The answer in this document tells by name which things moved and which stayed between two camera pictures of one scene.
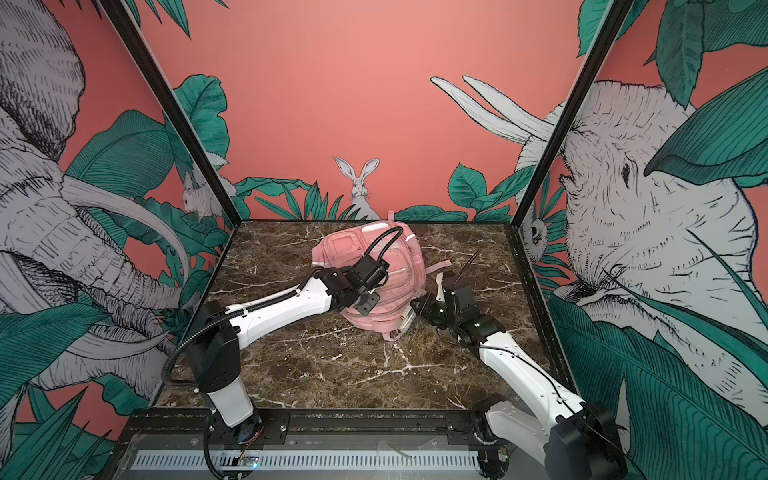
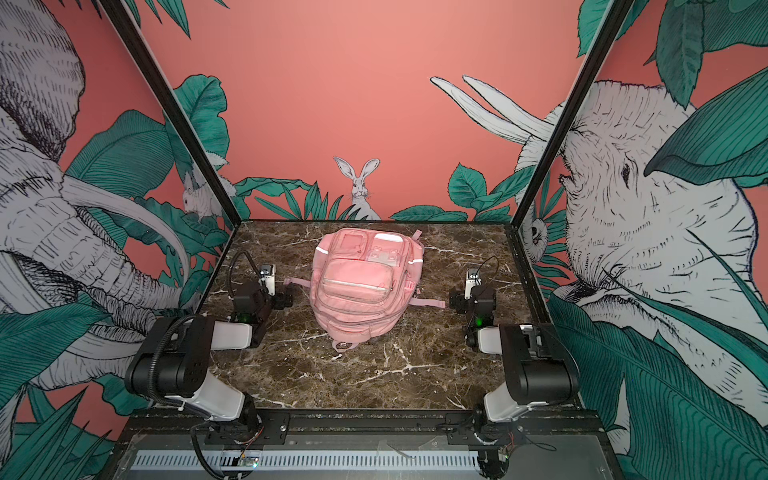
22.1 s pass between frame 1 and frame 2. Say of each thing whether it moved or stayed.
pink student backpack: moved
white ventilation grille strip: stayed
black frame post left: stayed
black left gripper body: moved
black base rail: stayed
